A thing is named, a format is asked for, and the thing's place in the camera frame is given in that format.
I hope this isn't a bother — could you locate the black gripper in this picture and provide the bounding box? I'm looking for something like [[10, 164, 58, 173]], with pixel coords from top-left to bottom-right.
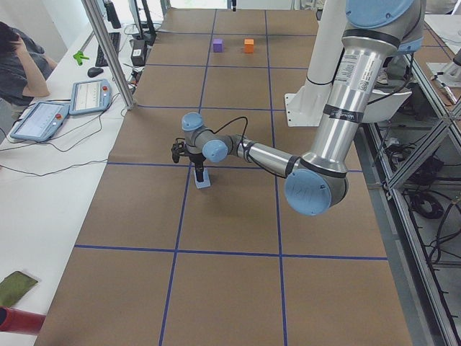
[[188, 153, 205, 181]]

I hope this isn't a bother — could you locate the light blue foam block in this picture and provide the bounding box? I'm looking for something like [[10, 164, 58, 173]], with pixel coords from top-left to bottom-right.
[[194, 169, 211, 189]]

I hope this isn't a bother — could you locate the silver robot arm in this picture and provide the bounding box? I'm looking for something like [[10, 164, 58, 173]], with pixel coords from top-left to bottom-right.
[[171, 1, 426, 216]]

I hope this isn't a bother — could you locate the purple foam block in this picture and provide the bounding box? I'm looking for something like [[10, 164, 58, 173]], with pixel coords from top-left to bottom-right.
[[212, 38, 224, 53]]

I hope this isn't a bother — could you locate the orange foam block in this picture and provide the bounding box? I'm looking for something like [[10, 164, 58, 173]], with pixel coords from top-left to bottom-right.
[[243, 38, 254, 53]]

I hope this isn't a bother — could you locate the black power adapter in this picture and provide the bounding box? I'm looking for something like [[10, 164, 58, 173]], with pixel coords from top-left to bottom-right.
[[130, 40, 147, 66]]

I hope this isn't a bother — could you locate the far blue teach pendant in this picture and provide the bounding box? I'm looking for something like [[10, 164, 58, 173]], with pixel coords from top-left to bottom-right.
[[69, 79, 112, 115]]

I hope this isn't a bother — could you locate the blue teach pendant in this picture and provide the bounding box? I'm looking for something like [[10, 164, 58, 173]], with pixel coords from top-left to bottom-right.
[[10, 102, 70, 142], [69, 79, 112, 115]]

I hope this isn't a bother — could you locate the black computer mouse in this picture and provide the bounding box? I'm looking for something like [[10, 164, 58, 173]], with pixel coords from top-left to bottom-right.
[[87, 67, 104, 78]]

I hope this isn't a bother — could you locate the black keyboard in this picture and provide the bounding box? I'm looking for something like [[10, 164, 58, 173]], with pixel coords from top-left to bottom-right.
[[95, 32, 121, 68]]

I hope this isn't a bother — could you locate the near blue teach pendant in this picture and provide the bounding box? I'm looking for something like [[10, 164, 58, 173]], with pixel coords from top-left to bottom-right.
[[10, 102, 70, 142]]

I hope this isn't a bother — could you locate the green plastic clamp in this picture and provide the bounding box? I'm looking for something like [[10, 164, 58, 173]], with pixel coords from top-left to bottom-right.
[[73, 50, 89, 66]]

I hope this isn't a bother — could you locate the seated person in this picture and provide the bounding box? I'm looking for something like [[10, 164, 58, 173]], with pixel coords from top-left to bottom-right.
[[1, 22, 57, 108]]

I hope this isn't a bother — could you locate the olive green bean bag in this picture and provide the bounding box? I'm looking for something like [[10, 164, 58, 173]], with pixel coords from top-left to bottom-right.
[[1, 271, 38, 307]]

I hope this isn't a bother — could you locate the red cylinder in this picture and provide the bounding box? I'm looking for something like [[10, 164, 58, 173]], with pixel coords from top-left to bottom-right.
[[1, 306, 46, 336]]

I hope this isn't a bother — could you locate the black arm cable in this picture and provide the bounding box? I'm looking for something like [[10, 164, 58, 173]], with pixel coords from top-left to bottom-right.
[[212, 115, 249, 140]]

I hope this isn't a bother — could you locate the aluminium frame post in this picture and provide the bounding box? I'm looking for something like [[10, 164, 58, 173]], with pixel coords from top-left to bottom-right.
[[81, 0, 135, 110]]

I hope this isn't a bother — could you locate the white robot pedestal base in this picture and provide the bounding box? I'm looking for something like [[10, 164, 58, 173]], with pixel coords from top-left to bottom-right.
[[285, 0, 347, 127]]

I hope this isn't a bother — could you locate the aluminium frame rack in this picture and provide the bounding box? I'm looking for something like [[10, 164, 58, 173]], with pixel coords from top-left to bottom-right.
[[364, 25, 460, 345]]

